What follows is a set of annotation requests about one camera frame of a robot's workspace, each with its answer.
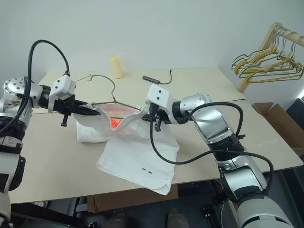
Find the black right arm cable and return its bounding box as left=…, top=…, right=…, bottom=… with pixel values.
left=149, top=102, right=274, bottom=193

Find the olive wire hanger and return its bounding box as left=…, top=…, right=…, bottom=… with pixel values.
left=73, top=74, right=143, bottom=111

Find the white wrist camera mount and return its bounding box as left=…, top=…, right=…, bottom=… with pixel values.
left=145, top=85, right=177, bottom=113
left=47, top=74, right=77, bottom=114

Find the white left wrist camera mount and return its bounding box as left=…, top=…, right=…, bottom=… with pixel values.
left=47, top=74, right=77, bottom=114

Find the bunch of wire hangers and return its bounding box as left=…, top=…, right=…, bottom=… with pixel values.
left=232, top=50, right=303, bottom=84

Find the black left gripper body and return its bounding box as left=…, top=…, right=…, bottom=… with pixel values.
left=52, top=94, right=77, bottom=127

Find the white shirt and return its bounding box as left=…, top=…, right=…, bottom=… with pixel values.
left=76, top=104, right=180, bottom=196

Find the wooden clothes rack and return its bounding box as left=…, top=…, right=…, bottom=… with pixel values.
left=237, top=22, right=304, bottom=95

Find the dark rounded shape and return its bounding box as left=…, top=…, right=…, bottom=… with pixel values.
left=111, top=212, right=129, bottom=228
left=165, top=208, right=184, bottom=228

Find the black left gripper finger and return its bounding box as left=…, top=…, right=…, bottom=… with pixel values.
left=73, top=106, right=99, bottom=117
left=72, top=100, right=93, bottom=107

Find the black USB hub with cable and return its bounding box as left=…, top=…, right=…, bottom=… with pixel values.
left=142, top=68, right=173, bottom=85

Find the open brown cardboard box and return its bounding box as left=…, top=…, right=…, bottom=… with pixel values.
left=252, top=102, right=304, bottom=156

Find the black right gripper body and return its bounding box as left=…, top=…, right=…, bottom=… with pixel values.
left=148, top=103, right=171, bottom=133

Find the flat brown cardboard sheet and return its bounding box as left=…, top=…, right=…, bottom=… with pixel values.
left=87, top=184, right=179, bottom=214

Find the black box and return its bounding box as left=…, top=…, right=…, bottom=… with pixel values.
left=285, top=96, right=304, bottom=119

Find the cream plastic bottle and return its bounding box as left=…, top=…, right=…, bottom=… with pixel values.
left=109, top=56, right=124, bottom=79

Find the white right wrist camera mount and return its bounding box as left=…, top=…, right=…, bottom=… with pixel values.
left=145, top=85, right=177, bottom=113

